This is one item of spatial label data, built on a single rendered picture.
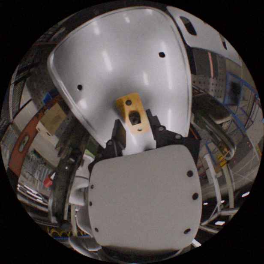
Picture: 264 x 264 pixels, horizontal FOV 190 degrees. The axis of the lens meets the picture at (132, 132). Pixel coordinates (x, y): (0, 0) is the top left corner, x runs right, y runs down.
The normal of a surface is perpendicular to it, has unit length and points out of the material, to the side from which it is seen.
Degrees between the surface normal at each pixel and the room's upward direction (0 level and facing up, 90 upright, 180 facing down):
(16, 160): 90
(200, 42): 0
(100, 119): 0
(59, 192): 81
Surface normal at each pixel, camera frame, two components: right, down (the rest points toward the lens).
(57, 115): 0.94, -0.27
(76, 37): 0.04, 0.70
